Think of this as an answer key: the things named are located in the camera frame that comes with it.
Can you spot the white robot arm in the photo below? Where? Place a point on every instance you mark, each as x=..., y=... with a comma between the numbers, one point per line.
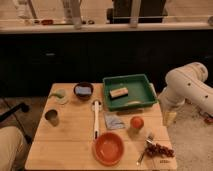
x=187, y=82

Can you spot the wooden block eraser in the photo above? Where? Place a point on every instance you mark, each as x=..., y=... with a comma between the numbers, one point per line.
x=118, y=92

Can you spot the orange plastic bowl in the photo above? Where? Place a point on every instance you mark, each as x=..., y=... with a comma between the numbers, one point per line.
x=108, y=149

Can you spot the black office chair base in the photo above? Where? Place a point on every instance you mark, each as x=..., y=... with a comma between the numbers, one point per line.
x=22, y=106

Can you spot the white handled brush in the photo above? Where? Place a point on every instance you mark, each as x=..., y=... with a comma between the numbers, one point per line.
x=96, y=107

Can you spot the blue grey cloth packet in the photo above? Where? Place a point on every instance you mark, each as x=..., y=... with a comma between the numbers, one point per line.
x=113, y=122

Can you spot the red grape bunch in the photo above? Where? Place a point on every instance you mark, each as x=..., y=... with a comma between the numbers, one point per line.
x=159, y=150

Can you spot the metal fork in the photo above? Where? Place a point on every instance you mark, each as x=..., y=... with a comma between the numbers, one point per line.
x=148, y=142

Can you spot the green plastic tray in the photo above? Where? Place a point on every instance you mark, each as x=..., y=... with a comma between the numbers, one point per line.
x=140, y=93

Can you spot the orange tomato toy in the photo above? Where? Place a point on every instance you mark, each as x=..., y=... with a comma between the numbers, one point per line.
x=137, y=122

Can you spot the blue sponge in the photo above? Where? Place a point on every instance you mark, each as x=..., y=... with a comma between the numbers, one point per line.
x=82, y=90

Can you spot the green pear toy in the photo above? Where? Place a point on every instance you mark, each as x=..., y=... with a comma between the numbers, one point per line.
x=61, y=93

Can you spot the metal cup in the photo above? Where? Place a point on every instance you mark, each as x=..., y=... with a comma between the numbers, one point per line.
x=52, y=117

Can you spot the dark brown bowl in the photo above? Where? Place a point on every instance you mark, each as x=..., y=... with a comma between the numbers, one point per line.
x=84, y=84

